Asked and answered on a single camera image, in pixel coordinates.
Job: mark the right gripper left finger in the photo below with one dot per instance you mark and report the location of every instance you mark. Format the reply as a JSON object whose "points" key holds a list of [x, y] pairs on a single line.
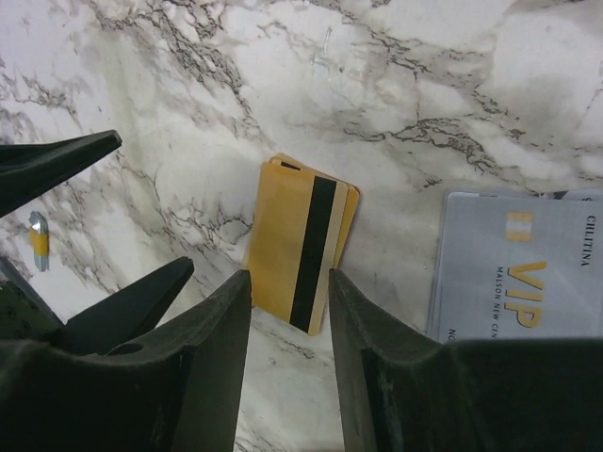
{"points": [[175, 388]]}

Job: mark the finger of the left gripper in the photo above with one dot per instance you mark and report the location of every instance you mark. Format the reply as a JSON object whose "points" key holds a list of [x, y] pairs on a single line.
{"points": [[30, 170], [128, 313]]}

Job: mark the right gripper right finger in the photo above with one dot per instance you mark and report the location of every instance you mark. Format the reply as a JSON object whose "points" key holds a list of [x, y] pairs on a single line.
{"points": [[401, 391]]}

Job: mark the gold credit card stack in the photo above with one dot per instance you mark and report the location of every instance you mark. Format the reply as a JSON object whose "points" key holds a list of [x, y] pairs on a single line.
{"points": [[301, 224]]}

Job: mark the silver VIP card stack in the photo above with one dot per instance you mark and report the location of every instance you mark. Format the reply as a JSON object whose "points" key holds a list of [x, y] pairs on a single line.
{"points": [[515, 265]]}

